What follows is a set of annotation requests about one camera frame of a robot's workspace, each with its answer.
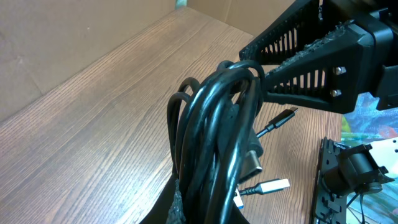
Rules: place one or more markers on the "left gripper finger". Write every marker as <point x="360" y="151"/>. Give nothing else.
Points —
<point x="168" y="209"/>

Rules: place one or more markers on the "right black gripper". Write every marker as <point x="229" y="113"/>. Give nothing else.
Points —
<point x="358" y="56"/>

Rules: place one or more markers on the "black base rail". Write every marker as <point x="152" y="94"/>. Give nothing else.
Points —
<point x="342" y="170"/>

